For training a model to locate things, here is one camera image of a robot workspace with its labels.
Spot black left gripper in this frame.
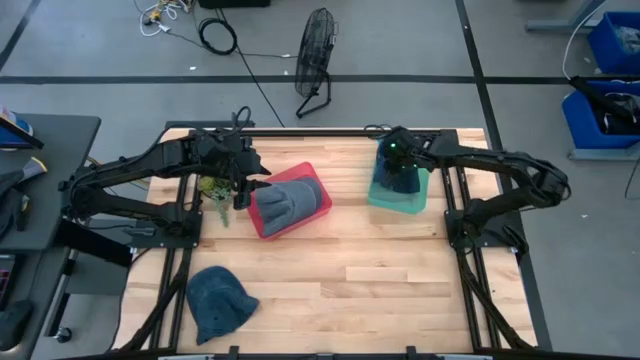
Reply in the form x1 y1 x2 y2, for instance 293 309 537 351
199 130 273 210

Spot dark navy hat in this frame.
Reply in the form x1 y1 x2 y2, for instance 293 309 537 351
372 149 422 195

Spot grey hat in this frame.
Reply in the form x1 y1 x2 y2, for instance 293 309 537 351
253 177 325 238

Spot blue denim hat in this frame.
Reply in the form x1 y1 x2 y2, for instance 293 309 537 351
185 265 261 346

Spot green artificial plant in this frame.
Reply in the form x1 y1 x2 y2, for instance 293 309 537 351
198 174 235 229

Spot red translucent plastic bin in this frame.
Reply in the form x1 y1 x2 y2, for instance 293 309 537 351
246 160 334 242

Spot teal translucent plastic bin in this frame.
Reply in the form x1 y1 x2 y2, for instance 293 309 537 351
367 149 432 216

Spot black floor fan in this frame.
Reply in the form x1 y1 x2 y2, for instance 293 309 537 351
293 6 340 120

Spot black rectangular box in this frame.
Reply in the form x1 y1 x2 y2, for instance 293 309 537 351
54 217 134 269

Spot blue storage bin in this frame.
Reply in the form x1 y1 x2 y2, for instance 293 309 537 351
561 79 640 151
586 10 640 76

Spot grey metal stand leg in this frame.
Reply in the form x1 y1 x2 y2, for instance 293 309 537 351
524 0 609 34

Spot dark grey desk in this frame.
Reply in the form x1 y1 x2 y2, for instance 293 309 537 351
0 113 102 360

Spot black tool with yellow tip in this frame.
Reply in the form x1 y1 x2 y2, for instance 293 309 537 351
0 156 49 199

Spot black desk items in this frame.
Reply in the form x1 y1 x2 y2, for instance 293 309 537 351
0 189 31 246

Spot colourful book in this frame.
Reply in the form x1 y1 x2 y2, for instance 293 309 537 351
0 104 35 150

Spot coiled black cable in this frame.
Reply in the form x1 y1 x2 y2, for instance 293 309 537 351
197 7 287 129

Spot white cable bundle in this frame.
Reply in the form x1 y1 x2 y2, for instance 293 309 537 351
133 0 194 39

